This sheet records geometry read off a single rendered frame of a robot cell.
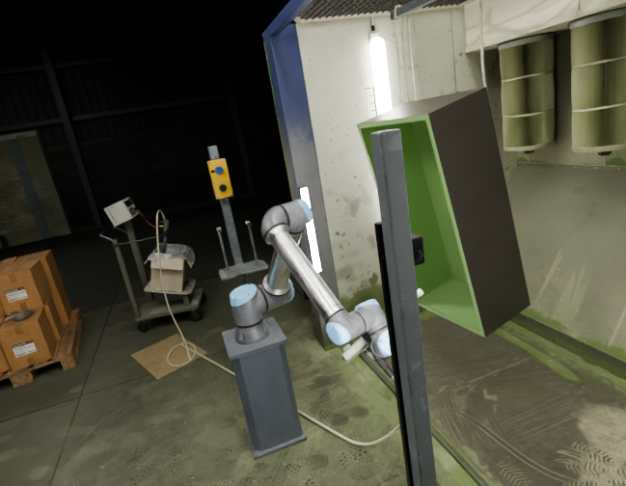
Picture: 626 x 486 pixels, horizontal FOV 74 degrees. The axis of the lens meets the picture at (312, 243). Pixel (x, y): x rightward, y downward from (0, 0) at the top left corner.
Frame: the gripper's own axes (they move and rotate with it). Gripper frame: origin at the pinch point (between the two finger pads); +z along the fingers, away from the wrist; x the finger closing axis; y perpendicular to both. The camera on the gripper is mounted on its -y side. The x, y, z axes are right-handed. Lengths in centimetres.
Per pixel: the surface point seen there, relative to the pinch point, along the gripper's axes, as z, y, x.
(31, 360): 181, -164, -188
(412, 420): -77, 16, -20
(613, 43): -27, -31, 200
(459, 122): -36, -47, 90
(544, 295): 78, 58, 131
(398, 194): -110, -26, 5
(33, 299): 191, -214, -165
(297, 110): 39, -138, 75
